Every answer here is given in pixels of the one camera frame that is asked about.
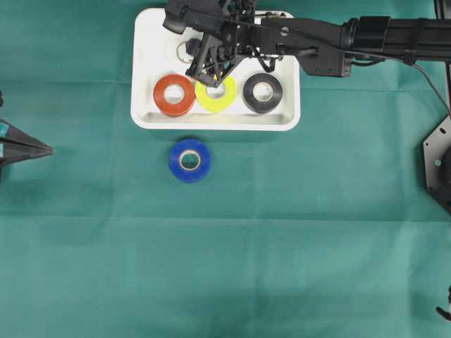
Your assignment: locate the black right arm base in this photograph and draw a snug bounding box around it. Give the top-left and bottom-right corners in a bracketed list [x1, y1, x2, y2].
[423, 117, 450, 213]

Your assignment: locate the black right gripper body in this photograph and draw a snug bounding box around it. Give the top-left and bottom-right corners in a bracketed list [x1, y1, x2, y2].
[163, 1, 261, 61]

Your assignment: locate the black tape roll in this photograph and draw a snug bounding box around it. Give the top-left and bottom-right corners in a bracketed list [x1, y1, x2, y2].
[243, 73, 283, 114]

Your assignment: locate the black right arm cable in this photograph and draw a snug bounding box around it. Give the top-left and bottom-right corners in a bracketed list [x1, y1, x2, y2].
[410, 61, 451, 117]

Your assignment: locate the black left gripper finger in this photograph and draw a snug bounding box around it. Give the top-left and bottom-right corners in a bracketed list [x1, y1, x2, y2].
[1, 119, 52, 150]
[1, 142, 53, 165]

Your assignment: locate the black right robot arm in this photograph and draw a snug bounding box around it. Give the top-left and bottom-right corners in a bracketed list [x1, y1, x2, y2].
[163, 1, 450, 87]

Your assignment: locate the white tape roll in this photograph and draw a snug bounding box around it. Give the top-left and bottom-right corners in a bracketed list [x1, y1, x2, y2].
[163, 35, 197, 65]

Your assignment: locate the red tape roll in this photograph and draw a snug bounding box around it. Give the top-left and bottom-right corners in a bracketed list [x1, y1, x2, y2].
[153, 74, 196, 118]

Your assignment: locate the yellow tape roll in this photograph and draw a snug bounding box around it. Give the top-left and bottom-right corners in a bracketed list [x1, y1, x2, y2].
[194, 75, 237, 113]

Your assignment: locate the blue tape roll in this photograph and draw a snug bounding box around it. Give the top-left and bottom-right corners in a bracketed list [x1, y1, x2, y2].
[168, 139, 211, 183]

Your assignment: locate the green table cloth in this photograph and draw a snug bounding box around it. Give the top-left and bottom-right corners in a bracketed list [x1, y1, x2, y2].
[1, 1, 450, 337]

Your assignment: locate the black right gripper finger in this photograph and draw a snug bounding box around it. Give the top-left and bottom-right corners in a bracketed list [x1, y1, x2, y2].
[185, 34, 215, 80]
[207, 56, 244, 88]

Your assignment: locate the black clip at edge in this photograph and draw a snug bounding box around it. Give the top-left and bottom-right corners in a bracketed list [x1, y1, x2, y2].
[435, 286, 451, 322]

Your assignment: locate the white plastic tray case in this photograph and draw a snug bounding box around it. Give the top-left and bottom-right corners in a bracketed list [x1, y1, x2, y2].
[130, 8, 301, 132]

